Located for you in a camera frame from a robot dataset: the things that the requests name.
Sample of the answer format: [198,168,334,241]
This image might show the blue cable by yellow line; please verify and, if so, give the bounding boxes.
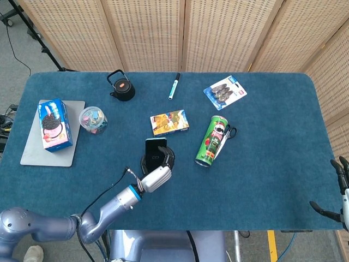
[276,231,298,262]

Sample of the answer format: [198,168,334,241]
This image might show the binder clips blister pack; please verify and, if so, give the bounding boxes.
[203,75,248,111]

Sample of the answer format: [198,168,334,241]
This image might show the green Pringles can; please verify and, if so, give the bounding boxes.
[194,115,228,168]

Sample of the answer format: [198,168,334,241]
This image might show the woven wooden folding screen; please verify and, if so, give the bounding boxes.
[16,0,349,170]

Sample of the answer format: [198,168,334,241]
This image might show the black smartphone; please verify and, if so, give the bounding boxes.
[145,138,167,175]

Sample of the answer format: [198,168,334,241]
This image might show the blue table mat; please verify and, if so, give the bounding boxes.
[0,71,347,231]

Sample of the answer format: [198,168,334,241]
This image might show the white marker pen black cap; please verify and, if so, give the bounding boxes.
[168,72,181,101]

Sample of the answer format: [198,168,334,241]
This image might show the black cable on torso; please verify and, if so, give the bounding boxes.
[186,230,201,262]

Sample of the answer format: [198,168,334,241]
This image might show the black handled scissors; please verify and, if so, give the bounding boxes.
[213,124,237,160]

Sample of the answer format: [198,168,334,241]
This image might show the clear jar of coloured clips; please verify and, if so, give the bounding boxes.
[79,106,108,135]

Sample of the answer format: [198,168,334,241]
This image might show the metal table leg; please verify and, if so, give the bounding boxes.
[233,230,242,262]

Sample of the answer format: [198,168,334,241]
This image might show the black caster wheel base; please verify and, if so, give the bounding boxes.
[0,0,17,27]

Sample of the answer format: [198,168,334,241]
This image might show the yellow snack box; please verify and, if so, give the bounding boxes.
[149,109,190,138]

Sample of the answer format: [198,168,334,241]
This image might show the bundle of floor cables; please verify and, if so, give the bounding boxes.
[0,104,19,153]

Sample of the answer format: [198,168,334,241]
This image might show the grey-blue robot torso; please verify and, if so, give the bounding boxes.
[109,230,228,262]

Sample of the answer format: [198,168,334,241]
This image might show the blue Oreo cookie box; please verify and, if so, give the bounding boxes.
[37,98,74,153]

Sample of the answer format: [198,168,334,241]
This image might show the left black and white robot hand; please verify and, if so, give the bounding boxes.
[140,146,176,193]

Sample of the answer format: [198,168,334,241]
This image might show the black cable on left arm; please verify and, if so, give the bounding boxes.
[76,166,142,262]

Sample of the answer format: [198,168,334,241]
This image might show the thin black floor cable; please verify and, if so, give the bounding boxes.
[5,12,32,76]

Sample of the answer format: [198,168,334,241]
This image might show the black teapot with orange knob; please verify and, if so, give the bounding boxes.
[106,69,136,102]

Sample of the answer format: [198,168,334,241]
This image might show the blue cables under table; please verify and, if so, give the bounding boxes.
[95,230,110,262]

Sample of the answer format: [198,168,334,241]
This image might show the grey closed laptop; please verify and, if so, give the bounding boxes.
[20,99,86,168]

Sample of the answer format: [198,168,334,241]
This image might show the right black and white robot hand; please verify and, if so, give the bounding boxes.
[309,156,349,230]

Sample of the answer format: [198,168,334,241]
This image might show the grey shoe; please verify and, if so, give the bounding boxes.
[23,245,44,262]

